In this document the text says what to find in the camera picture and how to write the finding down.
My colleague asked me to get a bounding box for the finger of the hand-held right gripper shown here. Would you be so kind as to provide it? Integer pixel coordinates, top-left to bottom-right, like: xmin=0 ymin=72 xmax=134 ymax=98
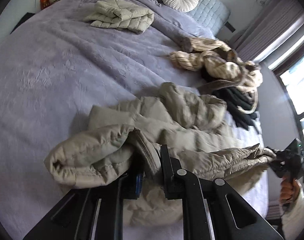
xmin=267 ymin=147 xmax=292 ymax=162
xmin=270 ymin=161 xmax=287 ymax=178

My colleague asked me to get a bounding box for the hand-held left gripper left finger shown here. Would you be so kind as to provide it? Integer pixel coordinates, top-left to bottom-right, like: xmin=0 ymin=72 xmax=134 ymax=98
xmin=23 ymin=172 xmax=145 ymax=240

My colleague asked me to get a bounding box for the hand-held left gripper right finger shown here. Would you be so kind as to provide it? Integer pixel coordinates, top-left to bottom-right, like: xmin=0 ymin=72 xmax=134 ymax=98
xmin=160 ymin=144 xmax=282 ymax=240

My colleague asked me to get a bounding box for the beige puffer jacket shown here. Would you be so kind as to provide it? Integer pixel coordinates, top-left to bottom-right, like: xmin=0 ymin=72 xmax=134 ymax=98
xmin=44 ymin=82 xmax=277 ymax=227

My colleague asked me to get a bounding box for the person's right forearm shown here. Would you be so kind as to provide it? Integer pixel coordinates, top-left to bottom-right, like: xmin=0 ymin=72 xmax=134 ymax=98
xmin=282 ymin=187 xmax=304 ymax=240

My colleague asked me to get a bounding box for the person's right hand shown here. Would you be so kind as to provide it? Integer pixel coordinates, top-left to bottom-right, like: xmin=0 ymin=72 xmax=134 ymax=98
xmin=279 ymin=175 xmax=301 ymax=207

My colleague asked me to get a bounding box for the window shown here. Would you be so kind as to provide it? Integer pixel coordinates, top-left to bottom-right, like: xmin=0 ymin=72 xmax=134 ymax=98
xmin=269 ymin=30 xmax=304 ymax=170

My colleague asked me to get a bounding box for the black garment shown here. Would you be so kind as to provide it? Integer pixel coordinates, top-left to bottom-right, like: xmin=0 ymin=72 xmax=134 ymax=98
xmin=200 ymin=69 xmax=262 ymax=132

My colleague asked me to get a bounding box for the beige striped robe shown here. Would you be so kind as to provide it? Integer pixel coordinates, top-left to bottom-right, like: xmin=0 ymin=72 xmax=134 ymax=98
xmin=169 ymin=36 xmax=263 ymax=114

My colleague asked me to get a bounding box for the grey curtain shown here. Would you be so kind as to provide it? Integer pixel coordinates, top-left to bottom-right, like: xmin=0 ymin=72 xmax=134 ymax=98
xmin=229 ymin=0 xmax=304 ymax=63

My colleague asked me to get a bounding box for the purple bed blanket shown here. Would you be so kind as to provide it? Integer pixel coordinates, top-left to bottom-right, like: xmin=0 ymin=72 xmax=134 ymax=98
xmin=0 ymin=0 xmax=269 ymax=240

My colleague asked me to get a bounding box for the grey quilted headboard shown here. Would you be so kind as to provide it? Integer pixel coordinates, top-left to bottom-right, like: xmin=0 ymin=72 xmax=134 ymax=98
xmin=92 ymin=0 xmax=231 ymax=29

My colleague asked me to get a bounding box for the folded cream quilted jacket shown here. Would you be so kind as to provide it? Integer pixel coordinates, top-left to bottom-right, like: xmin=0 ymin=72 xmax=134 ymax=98
xmin=82 ymin=0 xmax=155 ymax=33

